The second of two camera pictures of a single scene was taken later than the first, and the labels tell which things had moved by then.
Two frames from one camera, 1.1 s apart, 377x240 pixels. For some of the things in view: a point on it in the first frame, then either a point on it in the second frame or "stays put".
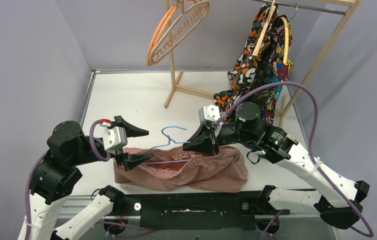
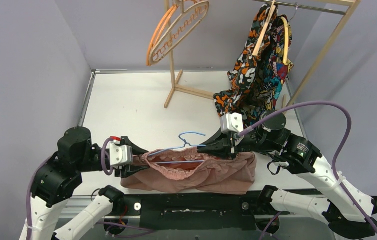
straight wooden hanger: x=263 y=33 stays put
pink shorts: x=175 y=168 stays put
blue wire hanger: x=170 y=140 -> x=186 y=143
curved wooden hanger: x=287 y=40 stays put
